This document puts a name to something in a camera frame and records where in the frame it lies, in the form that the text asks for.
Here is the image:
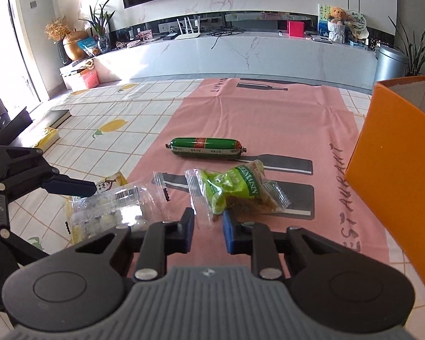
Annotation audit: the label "gold round vase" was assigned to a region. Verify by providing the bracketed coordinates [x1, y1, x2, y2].
[63, 30, 89, 61]

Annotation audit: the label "potted snake plant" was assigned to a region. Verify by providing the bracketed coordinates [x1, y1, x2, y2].
[388, 14, 425, 77]

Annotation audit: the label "white router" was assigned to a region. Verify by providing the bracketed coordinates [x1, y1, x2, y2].
[173, 17, 202, 40]

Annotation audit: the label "black cables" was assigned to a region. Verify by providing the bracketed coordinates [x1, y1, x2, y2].
[207, 28, 249, 50]

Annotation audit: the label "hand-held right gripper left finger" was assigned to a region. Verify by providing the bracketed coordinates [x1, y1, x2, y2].
[74, 207, 196, 281]

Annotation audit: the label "pink table mat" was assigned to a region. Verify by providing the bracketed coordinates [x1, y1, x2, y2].
[126, 78, 390, 280]

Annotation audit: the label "blue snack bag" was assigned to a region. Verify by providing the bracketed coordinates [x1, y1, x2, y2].
[78, 37, 98, 56]

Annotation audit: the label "orange cardboard box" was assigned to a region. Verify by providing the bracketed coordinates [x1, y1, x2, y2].
[344, 75, 425, 309]

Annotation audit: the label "brown teddy bear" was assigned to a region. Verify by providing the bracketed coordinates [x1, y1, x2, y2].
[329, 6, 348, 24]

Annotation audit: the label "green raisin packet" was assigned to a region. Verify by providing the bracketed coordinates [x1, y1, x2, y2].
[185, 159, 292, 228]

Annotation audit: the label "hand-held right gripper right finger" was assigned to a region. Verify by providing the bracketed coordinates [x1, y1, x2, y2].
[222, 211, 344, 280]

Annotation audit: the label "white marble television cabinet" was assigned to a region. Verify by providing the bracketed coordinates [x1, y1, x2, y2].
[92, 30, 379, 91]

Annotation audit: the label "dried yellow flowers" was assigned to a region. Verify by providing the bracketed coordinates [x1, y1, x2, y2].
[44, 16, 72, 65]

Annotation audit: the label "small yellow box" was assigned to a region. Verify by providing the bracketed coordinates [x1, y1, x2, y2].
[30, 127, 61, 149]

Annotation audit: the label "dark book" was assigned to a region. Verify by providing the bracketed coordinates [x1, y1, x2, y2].
[28, 109, 72, 140]

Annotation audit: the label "silver trash can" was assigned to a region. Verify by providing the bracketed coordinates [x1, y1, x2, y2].
[373, 45, 410, 86]

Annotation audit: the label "red cube box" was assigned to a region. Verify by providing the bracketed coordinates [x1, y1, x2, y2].
[287, 20, 305, 37]

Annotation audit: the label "long leaf plant in glass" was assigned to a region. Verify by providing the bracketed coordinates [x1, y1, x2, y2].
[78, 0, 116, 56]

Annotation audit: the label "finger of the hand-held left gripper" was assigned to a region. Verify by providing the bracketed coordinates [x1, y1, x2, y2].
[0, 227, 52, 266]
[0, 145, 97, 203]

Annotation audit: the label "green sausage stick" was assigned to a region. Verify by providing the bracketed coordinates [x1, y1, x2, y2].
[165, 137, 248, 161]

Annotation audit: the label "white knitted basket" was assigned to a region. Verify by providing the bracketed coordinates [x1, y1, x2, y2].
[328, 21, 345, 43]

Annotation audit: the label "clear packet of white candies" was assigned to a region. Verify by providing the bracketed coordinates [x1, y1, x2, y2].
[70, 171, 171, 245]

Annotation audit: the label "round hand fan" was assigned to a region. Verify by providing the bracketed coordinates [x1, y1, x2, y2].
[347, 10, 369, 40]

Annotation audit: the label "yellow cartoon snack packet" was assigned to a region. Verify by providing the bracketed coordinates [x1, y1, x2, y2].
[64, 171, 129, 245]

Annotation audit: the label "blue green picture card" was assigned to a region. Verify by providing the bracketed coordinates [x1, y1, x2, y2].
[318, 3, 332, 38]

